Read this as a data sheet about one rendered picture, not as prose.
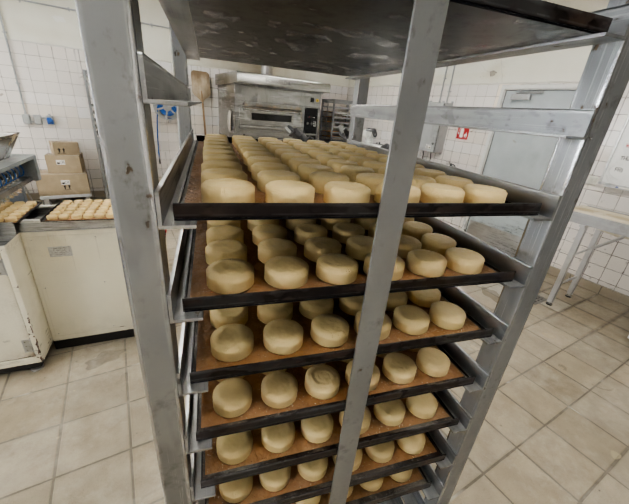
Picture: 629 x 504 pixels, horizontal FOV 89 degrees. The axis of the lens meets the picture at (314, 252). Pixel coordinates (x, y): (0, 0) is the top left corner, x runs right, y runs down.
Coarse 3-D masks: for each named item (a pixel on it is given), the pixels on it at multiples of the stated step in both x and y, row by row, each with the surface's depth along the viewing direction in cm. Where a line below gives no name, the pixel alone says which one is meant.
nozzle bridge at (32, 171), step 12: (12, 156) 193; (24, 156) 196; (0, 168) 163; (12, 168) 192; (24, 168) 202; (36, 168) 205; (24, 180) 195; (36, 180) 207; (0, 192) 170; (12, 192) 179; (24, 192) 209
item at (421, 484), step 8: (424, 480) 61; (392, 488) 59; (400, 488) 59; (408, 488) 58; (416, 488) 59; (424, 488) 60; (368, 496) 58; (376, 496) 58; (384, 496) 57; (392, 496) 58
